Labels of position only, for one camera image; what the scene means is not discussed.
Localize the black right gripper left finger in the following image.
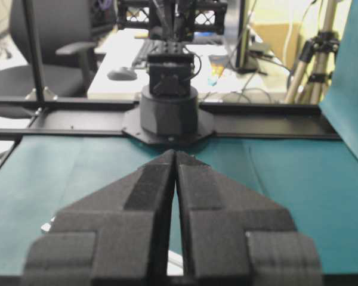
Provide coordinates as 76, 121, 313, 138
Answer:
21, 150, 175, 285

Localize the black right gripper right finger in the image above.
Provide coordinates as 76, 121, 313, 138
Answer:
176, 151, 323, 285

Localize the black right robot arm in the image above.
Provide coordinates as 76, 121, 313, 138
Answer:
21, 1, 323, 285

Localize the black computer mouse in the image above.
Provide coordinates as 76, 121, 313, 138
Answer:
107, 67, 137, 81

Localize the black keyboard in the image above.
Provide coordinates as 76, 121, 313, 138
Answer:
131, 39, 168, 69

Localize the black office chair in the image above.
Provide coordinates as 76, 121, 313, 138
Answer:
0, 0, 117, 119

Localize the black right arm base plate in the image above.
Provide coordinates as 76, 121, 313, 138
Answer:
122, 107, 215, 146

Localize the black aluminium frame rail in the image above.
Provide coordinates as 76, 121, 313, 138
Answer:
0, 98, 341, 146

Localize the camera tripod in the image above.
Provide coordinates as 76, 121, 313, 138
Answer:
284, 1, 340, 105

